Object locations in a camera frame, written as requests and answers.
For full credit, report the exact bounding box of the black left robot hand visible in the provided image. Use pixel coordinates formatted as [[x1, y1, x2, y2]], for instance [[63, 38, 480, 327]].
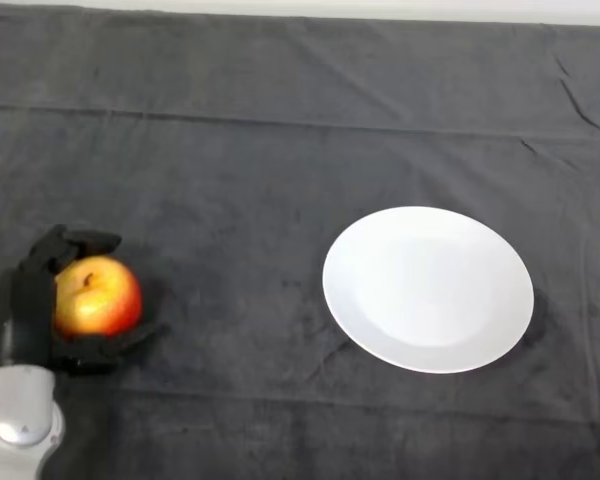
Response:
[[0, 224, 167, 377]]

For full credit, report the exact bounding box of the black cloth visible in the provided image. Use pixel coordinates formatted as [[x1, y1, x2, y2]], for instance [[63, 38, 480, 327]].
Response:
[[0, 4, 600, 480]]

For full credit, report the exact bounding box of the white round plate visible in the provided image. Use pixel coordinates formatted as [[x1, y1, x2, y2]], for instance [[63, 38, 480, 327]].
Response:
[[322, 205, 535, 375]]

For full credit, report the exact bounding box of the red yellow apple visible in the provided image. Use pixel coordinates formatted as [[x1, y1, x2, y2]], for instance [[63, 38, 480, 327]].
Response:
[[53, 255, 144, 340]]

